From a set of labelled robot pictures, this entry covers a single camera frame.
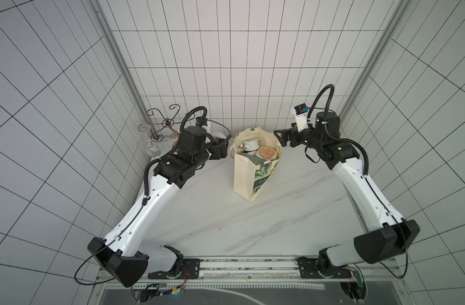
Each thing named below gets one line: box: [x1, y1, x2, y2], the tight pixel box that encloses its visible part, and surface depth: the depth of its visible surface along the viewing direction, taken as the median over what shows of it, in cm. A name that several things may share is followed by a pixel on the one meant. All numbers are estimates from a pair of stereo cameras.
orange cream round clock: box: [256, 146, 278, 161], surface depth 92 cm
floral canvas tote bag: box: [228, 125, 282, 203], surface depth 87 cm
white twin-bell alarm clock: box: [239, 137, 260, 152], surface depth 93 cm
